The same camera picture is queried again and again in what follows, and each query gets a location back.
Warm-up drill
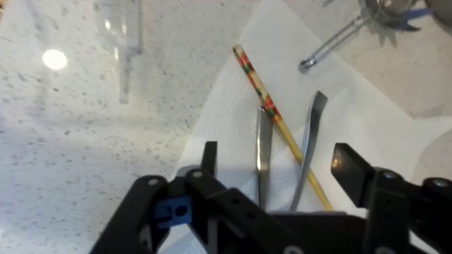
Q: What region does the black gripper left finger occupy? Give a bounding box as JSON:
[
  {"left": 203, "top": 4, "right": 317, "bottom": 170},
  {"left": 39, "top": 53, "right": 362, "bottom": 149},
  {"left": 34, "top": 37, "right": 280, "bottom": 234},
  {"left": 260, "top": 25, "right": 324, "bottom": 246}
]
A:
[{"left": 90, "top": 139, "right": 303, "bottom": 254}]

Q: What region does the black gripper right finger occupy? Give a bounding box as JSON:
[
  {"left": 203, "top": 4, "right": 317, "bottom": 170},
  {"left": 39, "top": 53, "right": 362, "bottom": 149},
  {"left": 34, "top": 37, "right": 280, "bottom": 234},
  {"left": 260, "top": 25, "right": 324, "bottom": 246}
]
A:
[{"left": 331, "top": 140, "right": 452, "bottom": 254}]

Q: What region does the steel fork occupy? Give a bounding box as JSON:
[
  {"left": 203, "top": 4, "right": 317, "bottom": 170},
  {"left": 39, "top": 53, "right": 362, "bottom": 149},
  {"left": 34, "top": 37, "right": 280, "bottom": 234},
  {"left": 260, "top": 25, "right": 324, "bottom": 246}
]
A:
[{"left": 253, "top": 104, "right": 276, "bottom": 211}]

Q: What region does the white cloth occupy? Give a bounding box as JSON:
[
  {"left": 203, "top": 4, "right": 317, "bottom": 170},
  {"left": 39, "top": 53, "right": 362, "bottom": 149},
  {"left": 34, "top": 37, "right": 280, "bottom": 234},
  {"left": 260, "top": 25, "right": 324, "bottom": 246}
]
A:
[{"left": 160, "top": 0, "right": 452, "bottom": 254}]

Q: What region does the steel table knife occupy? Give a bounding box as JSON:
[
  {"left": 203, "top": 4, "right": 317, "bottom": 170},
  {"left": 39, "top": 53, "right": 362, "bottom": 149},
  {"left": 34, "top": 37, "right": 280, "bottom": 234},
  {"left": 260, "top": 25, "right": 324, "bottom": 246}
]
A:
[{"left": 287, "top": 88, "right": 330, "bottom": 212}]

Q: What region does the patterned wooden chopstick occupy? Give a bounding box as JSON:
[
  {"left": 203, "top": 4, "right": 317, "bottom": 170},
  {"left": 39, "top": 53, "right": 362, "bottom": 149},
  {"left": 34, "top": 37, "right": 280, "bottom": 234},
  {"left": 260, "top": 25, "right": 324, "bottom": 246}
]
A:
[{"left": 232, "top": 43, "right": 337, "bottom": 212}]

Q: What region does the clear plastic tool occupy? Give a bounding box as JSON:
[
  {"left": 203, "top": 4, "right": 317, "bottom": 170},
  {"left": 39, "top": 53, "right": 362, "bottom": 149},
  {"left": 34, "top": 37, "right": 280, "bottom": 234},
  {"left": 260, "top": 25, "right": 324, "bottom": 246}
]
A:
[{"left": 91, "top": 0, "right": 146, "bottom": 105}]

